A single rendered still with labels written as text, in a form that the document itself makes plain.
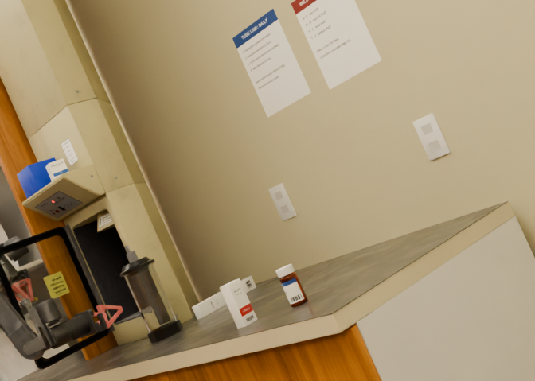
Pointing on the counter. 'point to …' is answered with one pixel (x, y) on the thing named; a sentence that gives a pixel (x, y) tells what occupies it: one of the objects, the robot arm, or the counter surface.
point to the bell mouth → (104, 221)
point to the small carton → (56, 169)
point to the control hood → (87, 192)
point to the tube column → (42, 53)
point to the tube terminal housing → (118, 199)
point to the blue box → (34, 176)
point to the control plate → (58, 204)
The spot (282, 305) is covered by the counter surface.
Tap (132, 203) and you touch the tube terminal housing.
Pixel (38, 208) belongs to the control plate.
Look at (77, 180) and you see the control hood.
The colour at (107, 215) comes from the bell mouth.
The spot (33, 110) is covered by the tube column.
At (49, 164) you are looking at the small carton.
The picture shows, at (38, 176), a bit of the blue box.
